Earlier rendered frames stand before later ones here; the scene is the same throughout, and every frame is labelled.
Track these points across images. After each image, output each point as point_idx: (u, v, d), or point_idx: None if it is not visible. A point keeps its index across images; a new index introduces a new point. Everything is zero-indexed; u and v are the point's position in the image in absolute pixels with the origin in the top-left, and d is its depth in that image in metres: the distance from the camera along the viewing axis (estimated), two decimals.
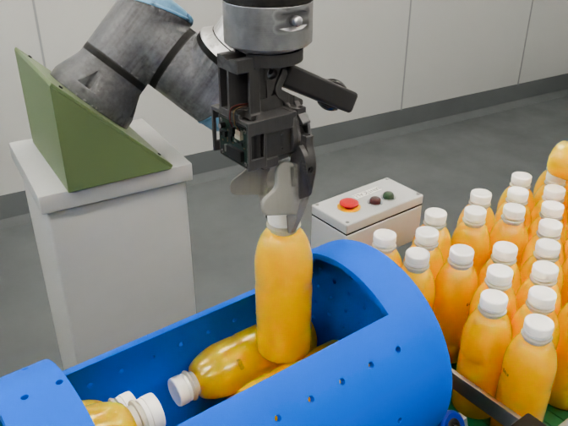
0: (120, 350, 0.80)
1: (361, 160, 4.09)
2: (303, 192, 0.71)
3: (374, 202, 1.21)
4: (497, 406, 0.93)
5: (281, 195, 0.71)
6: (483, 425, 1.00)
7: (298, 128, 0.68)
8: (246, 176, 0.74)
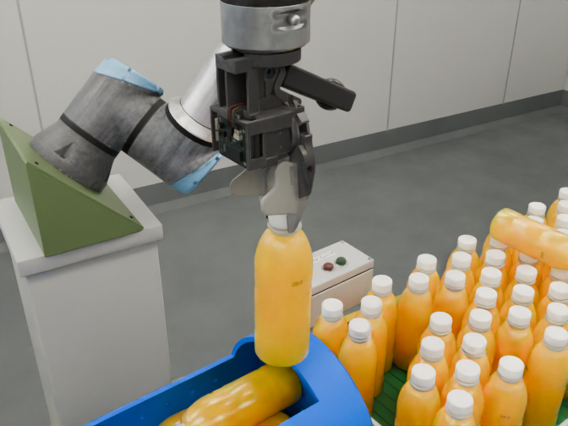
0: None
1: (346, 182, 4.19)
2: (303, 191, 0.71)
3: (327, 269, 1.30)
4: None
5: (281, 195, 0.71)
6: None
7: (297, 127, 0.68)
8: (246, 176, 0.74)
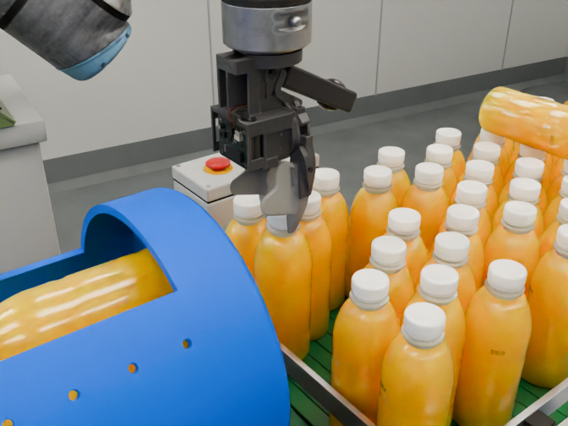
0: None
1: (330, 147, 3.82)
2: (303, 192, 0.71)
3: None
4: None
5: (281, 195, 0.71)
6: None
7: (297, 128, 0.68)
8: (246, 176, 0.74)
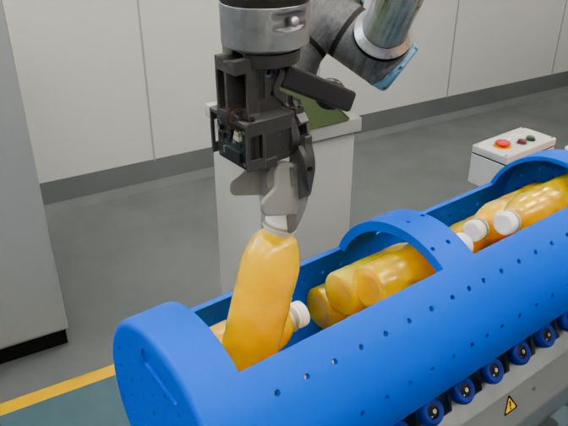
0: None
1: (414, 142, 4.45)
2: (303, 192, 0.71)
3: (522, 142, 1.56)
4: None
5: (280, 195, 0.71)
6: None
7: (297, 128, 0.68)
8: (245, 177, 0.74)
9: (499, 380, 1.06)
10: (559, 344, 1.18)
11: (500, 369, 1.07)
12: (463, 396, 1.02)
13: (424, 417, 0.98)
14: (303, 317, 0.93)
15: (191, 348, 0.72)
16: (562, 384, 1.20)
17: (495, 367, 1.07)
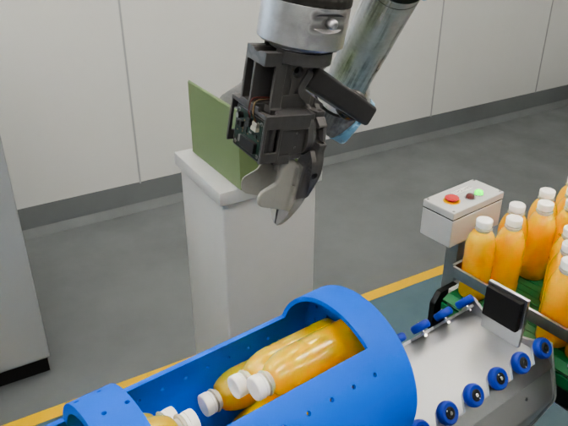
0: (162, 374, 1.03)
1: (397, 162, 4.53)
2: (302, 193, 0.72)
3: (470, 197, 1.64)
4: None
5: (279, 191, 0.71)
6: (559, 352, 1.44)
7: (314, 130, 0.68)
8: (258, 175, 0.74)
9: None
10: (488, 402, 1.26)
11: (420, 424, 1.15)
12: None
13: None
14: None
15: None
16: None
17: None
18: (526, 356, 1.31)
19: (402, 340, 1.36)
